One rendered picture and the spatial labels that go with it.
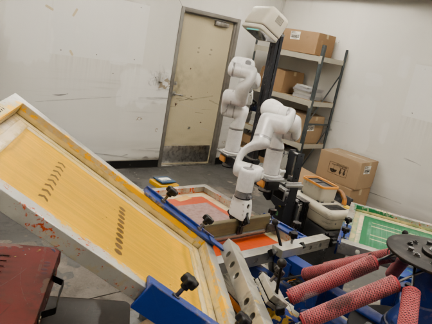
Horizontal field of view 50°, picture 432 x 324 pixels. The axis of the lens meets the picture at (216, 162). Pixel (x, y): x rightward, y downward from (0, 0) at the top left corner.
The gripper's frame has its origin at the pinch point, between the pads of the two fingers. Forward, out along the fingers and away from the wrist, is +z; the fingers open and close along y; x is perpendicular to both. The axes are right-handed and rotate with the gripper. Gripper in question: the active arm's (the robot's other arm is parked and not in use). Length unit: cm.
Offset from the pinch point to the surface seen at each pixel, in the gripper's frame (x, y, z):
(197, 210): -4.7, 33.8, 6.0
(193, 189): -18, 56, 4
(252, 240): -8.6, -3.6, 6.0
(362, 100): -380, 191, -38
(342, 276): 21, -68, -18
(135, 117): -162, 366, 34
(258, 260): 12.0, -27.1, 0.2
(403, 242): 2, -75, -29
